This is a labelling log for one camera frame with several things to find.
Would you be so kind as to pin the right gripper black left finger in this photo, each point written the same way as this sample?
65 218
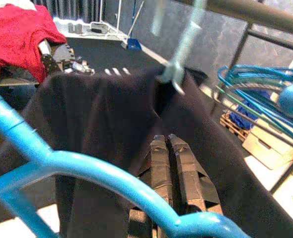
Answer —
159 168

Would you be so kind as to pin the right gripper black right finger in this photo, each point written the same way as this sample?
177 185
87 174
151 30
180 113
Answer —
188 183

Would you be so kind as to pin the blue plastic hanger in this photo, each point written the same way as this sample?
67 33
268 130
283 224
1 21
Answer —
87 163

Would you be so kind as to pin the wooden pallet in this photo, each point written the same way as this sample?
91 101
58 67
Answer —
232 131

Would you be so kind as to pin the black T-shirt white print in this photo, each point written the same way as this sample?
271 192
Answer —
99 111

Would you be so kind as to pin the blue items pile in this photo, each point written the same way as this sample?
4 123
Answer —
243 119

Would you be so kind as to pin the cardboard box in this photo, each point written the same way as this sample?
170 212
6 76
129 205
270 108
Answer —
265 146

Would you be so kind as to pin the blue plastic hangers bunch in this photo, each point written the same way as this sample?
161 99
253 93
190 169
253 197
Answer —
250 73

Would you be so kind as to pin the black machine part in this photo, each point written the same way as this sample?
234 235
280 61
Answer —
62 53

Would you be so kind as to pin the white box device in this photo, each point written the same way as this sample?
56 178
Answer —
99 26

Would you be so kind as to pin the small grey cylinder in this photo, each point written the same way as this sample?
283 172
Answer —
78 28
71 28

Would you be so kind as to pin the black metal clothes rack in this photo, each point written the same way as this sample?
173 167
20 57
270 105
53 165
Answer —
260 15

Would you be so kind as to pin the red garment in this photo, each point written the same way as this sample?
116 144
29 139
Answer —
12 37

